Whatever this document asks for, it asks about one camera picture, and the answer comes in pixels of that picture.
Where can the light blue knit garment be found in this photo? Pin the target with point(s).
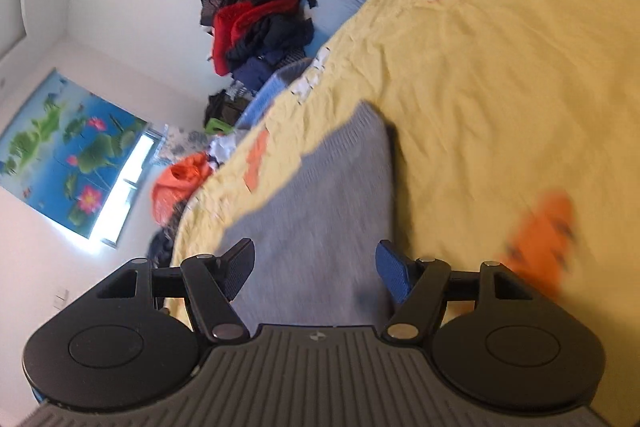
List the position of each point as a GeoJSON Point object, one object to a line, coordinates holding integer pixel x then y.
{"type": "Point", "coordinates": [270, 92]}

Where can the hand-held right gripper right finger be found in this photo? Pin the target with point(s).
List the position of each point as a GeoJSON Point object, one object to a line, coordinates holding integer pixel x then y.
{"type": "Point", "coordinates": [395, 269]}

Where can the lotus print roller blind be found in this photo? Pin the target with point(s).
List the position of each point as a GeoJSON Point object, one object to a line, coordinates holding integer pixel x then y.
{"type": "Point", "coordinates": [65, 152]}

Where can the clear plastic bag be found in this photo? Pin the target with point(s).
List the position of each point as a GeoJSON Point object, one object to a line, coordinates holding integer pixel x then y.
{"type": "Point", "coordinates": [335, 2]}

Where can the yellow floral quilt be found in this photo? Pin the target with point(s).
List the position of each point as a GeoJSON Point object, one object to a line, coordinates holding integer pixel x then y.
{"type": "Point", "coordinates": [475, 82]}

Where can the dark brown garment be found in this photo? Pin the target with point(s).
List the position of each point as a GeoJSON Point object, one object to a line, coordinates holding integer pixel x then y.
{"type": "Point", "coordinates": [225, 107]}

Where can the grey sweater with navy sleeves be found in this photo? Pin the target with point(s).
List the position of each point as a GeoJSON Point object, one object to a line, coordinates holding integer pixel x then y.
{"type": "Point", "coordinates": [320, 207]}

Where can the white crumpled cloth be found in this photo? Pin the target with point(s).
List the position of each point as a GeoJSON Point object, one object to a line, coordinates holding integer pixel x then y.
{"type": "Point", "coordinates": [222, 149]}

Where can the navy garment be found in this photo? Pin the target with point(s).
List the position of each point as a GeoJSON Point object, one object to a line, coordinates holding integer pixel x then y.
{"type": "Point", "coordinates": [255, 74]}

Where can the dark floral cloth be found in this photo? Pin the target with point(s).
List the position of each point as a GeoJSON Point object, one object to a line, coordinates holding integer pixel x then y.
{"type": "Point", "coordinates": [160, 247]}

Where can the orange plastic bag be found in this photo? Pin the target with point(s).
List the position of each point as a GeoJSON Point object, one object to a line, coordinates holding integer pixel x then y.
{"type": "Point", "coordinates": [175, 192]}

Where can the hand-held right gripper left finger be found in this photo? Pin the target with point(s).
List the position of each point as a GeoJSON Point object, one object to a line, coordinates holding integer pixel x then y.
{"type": "Point", "coordinates": [239, 267]}

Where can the floral pillow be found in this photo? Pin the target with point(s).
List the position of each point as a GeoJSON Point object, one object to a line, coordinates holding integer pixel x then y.
{"type": "Point", "coordinates": [182, 141]}

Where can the white wall socket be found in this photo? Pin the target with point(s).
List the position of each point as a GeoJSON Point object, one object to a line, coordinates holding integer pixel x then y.
{"type": "Point", "coordinates": [60, 298]}

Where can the window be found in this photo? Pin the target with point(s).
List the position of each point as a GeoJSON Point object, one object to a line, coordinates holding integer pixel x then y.
{"type": "Point", "coordinates": [127, 177]}

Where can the green object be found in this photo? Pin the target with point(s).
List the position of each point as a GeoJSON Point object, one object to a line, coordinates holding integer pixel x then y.
{"type": "Point", "coordinates": [219, 125]}

